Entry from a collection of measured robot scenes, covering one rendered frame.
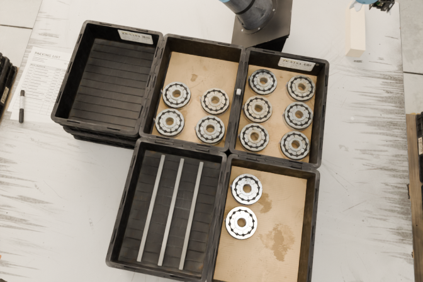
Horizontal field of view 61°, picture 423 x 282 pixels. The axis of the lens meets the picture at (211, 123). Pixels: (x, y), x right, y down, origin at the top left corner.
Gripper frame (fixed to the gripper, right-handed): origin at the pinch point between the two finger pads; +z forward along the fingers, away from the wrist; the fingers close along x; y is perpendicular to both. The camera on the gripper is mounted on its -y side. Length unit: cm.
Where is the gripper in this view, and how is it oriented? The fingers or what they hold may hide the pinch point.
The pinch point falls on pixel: (367, 9)
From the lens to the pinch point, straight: 162.9
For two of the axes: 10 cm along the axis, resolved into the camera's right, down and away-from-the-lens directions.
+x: 9.9, 1.2, -0.2
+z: -0.2, 3.2, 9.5
